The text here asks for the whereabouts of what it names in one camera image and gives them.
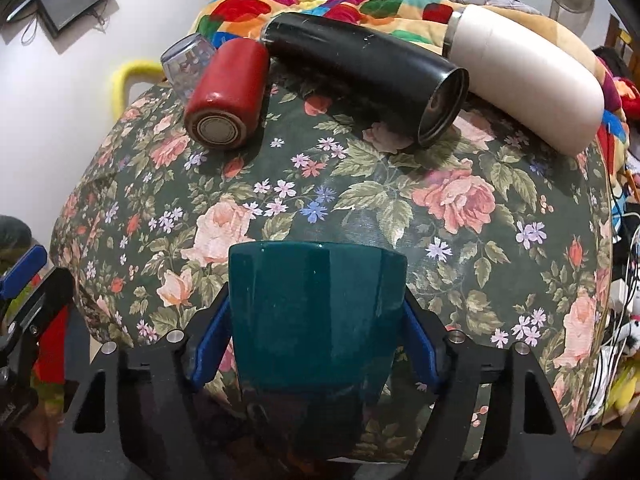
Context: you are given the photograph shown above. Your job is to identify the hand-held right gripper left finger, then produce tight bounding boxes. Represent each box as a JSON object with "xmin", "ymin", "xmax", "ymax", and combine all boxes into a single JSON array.
[{"xmin": 52, "ymin": 294, "xmax": 232, "ymax": 480}]

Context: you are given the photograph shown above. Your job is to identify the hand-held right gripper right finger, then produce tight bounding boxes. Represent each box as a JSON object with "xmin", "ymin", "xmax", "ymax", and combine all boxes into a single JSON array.
[{"xmin": 402, "ymin": 290, "xmax": 581, "ymax": 480}]

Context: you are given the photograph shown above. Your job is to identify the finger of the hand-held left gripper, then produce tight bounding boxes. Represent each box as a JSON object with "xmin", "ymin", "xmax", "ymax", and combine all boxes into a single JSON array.
[{"xmin": 0, "ymin": 244, "xmax": 75, "ymax": 361}]

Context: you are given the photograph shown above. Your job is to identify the dark green ceramic cup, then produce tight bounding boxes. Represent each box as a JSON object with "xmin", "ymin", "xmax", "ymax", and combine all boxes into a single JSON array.
[{"xmin": 228, "ymin": 241, "xmax": 408, "ymax": 463}]

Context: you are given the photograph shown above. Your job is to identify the red thermos cup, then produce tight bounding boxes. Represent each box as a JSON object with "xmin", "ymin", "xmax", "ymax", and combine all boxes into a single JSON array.
[{"xmin": 183, "ymin": 39, "xmax": 271, "ymax": 150}]

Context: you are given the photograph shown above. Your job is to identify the clear plastic cup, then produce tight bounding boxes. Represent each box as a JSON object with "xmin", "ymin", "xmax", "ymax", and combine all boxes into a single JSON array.
[{"xmin": 160, "ymin": 33, "xmax": 217, "ymax": 99}]

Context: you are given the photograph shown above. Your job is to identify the floral tablecloth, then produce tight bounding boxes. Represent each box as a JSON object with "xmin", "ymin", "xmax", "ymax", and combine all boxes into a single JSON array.
[{"xmin": 50, "ymin": 67, "xmax": 615, "ymax": 463}]

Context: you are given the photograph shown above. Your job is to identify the yellow plush toy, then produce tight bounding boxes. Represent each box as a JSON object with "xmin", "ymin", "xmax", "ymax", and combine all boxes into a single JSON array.
[{"xmin": 602, "ymin": 365, "xmax": 640, "ymax": 418}]

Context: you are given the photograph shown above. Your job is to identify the black thermos bottle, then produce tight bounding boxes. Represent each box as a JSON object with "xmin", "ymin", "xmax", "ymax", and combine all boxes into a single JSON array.
[{"xmin": 259, "ymin": 11, "xmax": 470, "ymax": 149}]

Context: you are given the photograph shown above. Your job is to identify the cream white thermos bottle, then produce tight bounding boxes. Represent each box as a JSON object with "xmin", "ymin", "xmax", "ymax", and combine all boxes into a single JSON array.
[{"xmin": 442, "ymin": 4, "xmax": 606, "ymax": 156}]

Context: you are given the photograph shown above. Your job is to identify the colourful patchwork blanket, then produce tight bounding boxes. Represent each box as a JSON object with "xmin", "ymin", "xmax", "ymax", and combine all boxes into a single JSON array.
[{"xmin": 187, "ymin": 0, "xmax": 632, "ymax": 171}]

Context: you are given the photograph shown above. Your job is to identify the white cables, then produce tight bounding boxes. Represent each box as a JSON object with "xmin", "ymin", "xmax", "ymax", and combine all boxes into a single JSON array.
[{"xmin": 585, "ymin": 220, "xmax": 640, "ymax": 411}]

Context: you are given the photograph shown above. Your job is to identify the yellow chair frame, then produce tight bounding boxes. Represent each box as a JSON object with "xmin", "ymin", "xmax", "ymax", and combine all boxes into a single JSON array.
[{"xmin": 110, "ymin": 60, "xmax": 162, "ymax": 112}]

